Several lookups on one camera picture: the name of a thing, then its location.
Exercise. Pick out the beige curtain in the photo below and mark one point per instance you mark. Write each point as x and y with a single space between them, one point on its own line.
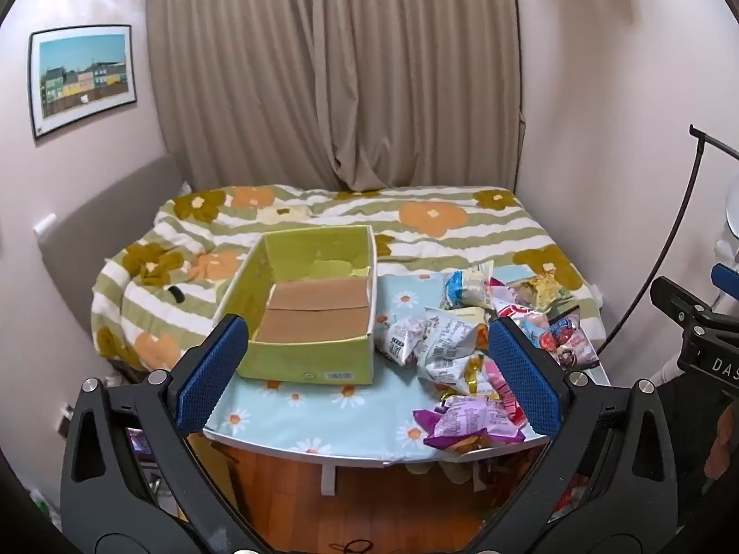
323 69

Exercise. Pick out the grey headboard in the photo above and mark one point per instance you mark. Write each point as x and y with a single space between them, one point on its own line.
104 225

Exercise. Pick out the framed wall picture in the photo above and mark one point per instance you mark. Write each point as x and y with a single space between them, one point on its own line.
84 78

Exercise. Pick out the pink figure print snack packet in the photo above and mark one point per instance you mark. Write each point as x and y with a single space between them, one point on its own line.
571 349

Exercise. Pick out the white round lamp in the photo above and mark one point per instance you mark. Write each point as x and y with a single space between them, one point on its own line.
733 213

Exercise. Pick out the person's right hand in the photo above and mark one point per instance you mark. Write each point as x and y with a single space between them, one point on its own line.
721 444

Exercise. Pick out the purple snack packet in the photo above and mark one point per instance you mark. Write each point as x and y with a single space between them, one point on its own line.
462 421

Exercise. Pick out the light blue daisy tablecloth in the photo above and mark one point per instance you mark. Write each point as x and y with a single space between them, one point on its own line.
323 415

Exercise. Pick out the white wall socket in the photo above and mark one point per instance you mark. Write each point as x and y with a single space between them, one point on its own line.
45 223

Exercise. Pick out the pile of snack packets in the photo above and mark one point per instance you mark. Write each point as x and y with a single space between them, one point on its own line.
462 291

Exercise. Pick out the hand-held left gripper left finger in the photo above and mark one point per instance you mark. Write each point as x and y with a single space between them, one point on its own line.
211 375

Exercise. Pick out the black stand pole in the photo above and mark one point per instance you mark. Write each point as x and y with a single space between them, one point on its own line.
678 219

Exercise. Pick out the floral striped blanket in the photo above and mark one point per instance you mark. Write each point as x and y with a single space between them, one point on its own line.
346 213

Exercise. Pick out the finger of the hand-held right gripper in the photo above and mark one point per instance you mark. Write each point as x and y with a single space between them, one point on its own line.
726 280
675 297

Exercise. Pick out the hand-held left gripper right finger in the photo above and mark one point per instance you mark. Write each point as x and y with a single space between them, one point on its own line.
522 375

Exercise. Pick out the green cardboard box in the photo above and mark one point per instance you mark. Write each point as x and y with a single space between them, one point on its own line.
312 323

